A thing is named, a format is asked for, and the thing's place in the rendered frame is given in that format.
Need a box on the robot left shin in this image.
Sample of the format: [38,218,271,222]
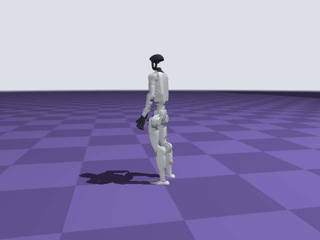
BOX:
[155,148,166,183]

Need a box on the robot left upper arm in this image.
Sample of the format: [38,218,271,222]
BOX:
[148,73,158,100]

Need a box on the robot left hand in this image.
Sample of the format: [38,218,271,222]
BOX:
[136,114,148,130]

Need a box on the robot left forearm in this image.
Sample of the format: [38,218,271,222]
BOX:
[142,93,153,118]

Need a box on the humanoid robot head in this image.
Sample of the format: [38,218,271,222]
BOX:
[149,54,164,73]

